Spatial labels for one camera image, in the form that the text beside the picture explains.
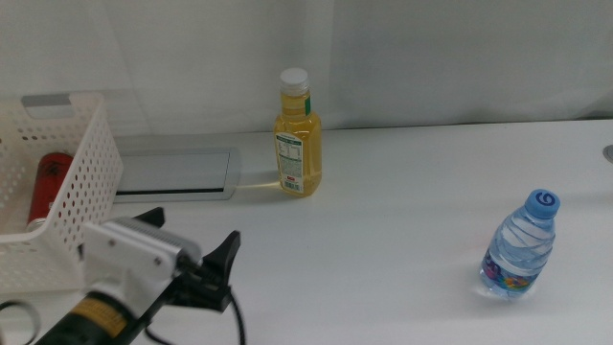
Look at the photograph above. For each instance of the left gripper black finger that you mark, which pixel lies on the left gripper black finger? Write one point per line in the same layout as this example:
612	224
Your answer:
225	259
155	216

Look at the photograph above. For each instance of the red soda can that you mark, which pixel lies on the red soda can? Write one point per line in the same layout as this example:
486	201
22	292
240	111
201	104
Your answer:
48	187

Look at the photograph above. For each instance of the yellow juice bottle white cap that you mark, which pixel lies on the yellow juice bottle white cap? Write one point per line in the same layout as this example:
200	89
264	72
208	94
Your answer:
299	144

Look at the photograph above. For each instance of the clear water bottle blue cap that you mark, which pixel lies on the clear water bottle blue cap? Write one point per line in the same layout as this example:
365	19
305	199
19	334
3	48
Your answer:
522	244

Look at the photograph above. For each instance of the white perforated plastic basket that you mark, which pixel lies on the white perforated plastic basket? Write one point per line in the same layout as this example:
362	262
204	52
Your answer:
96	172

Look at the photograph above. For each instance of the white fabric backdrop curtain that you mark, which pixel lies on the white fabric backdrop curtain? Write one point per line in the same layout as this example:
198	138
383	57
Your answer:
407	57

